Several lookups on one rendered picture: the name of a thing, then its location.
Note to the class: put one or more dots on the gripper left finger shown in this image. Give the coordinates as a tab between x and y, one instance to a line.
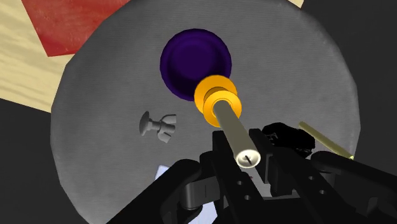
223	183

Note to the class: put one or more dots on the black irregular object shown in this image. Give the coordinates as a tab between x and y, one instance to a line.
291	136

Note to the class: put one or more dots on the red rug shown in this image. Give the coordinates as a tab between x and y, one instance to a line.
68	21

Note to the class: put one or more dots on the grey round table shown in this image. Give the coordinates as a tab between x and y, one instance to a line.
108	93

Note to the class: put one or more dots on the dark purple bowl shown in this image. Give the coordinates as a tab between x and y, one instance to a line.
192	62

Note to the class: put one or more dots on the grey wing bolt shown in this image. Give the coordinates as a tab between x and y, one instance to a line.
155	125

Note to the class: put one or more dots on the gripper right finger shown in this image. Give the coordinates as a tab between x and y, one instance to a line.
297	173

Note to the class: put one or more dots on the yellow-green pencil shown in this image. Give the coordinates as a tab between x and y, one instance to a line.
325	141

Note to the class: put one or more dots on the grey candle with gold holder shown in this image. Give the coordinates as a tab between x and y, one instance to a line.
231	130

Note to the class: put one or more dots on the pale flat card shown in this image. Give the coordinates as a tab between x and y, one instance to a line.
161	173

